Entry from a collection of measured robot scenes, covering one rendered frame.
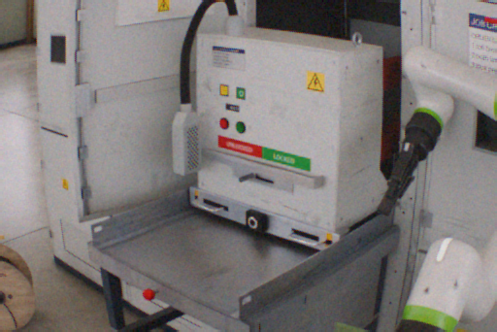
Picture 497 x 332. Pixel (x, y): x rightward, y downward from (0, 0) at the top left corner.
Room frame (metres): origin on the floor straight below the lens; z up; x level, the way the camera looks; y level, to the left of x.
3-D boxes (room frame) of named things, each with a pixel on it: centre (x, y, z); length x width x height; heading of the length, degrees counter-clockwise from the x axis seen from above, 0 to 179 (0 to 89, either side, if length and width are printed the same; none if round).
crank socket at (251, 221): (1.73, -0.02, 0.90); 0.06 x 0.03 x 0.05; 49
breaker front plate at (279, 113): (1.75, -0.03, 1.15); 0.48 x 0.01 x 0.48; 49
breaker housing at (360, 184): (1.94, -0.20, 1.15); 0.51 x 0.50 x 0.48; 139
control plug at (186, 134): (1.83, 0.17, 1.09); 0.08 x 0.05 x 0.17; 139
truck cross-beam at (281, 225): (1.76, -0.04, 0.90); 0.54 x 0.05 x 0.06; 49
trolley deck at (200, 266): (1.71, 0.01, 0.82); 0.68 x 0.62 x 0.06; 139
